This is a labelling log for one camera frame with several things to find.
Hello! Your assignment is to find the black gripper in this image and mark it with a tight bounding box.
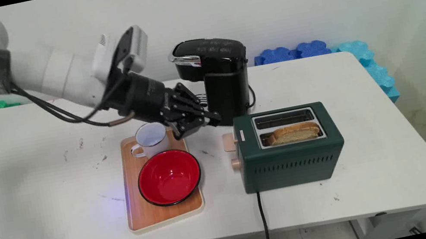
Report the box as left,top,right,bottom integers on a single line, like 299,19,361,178
103,58,224,151

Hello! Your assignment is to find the black coffee maker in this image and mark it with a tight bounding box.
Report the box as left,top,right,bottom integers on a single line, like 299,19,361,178
166,31,260,135

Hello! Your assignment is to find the white enamel mug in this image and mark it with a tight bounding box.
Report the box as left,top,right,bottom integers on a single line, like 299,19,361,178
127,120,172,161

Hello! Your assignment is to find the red enamel bowl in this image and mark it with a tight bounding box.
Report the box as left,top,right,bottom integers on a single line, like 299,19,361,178
133,145,206,211

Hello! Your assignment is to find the wooden serving tray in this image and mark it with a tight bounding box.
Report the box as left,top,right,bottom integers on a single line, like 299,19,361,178
113,124,209,236

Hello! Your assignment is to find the toast bread slice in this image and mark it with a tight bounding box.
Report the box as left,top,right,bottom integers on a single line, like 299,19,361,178
264,120,322,147

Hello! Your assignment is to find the dark green toaster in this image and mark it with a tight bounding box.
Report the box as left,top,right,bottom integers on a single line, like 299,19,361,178
220,98,351,197

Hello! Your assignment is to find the light blue foam mat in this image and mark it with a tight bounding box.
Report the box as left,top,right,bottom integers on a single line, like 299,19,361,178
329,34,402,112

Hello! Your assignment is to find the black coffee maker cord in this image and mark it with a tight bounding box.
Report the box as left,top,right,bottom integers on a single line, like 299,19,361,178
244,84,258,109

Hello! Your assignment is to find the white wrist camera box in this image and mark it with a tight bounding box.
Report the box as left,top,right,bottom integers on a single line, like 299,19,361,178
85,23,155,87

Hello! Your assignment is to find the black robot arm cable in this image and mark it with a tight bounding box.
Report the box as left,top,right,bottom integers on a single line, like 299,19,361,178
0,64,137,147

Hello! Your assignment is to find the black toaster power cord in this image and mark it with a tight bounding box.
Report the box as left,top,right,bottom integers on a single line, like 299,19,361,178
255,191,270,239

